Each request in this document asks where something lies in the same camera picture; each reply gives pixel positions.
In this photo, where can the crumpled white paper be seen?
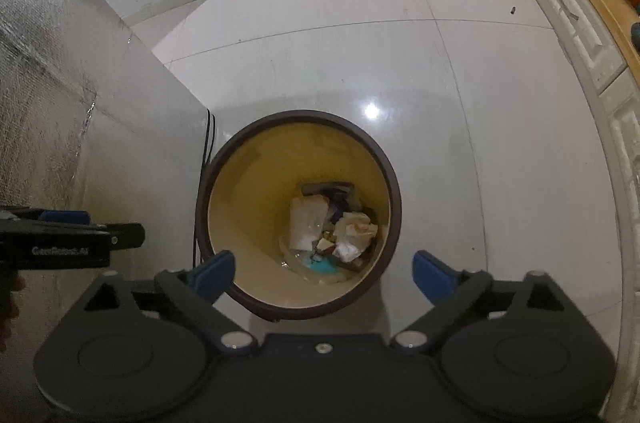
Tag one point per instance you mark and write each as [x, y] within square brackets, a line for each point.
[352, 233]

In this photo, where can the black round object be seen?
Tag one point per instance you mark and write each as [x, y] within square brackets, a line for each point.
[636, 35]

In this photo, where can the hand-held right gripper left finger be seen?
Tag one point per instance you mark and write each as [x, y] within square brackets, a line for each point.
[215, 274]

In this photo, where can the person's left hand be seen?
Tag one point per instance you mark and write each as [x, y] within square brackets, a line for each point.
[7, 335]

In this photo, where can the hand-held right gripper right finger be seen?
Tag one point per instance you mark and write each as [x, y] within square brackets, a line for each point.
[431, 275]

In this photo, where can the light blue plastic wrapper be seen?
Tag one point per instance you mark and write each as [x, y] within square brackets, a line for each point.
[320, 265]

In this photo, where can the white plastic wrapper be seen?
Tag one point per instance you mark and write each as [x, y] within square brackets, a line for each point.
[307, 223]

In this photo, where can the brown bin with yellow inside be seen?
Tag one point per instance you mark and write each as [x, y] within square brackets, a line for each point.
[250, 183]

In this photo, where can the silver foil panel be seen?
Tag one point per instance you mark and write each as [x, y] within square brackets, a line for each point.
[50, 78]

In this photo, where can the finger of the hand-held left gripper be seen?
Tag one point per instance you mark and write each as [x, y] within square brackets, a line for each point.
[65, 217]
[127, 235]

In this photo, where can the cream cabinet with wooden top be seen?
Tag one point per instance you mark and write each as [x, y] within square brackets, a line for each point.
[605, 68]

